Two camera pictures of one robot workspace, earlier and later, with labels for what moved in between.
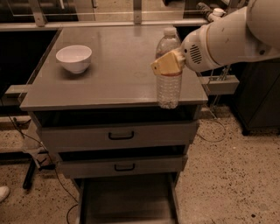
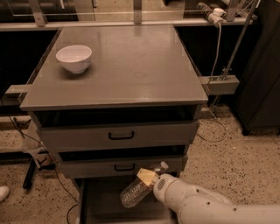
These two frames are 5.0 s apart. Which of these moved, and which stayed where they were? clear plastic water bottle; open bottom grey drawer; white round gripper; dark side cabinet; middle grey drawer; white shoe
Moved: white round gripper; clear plastic water bottle
Stayed: middle grey drawer; dark side cabinet; open bottom grey drawer; white shoe
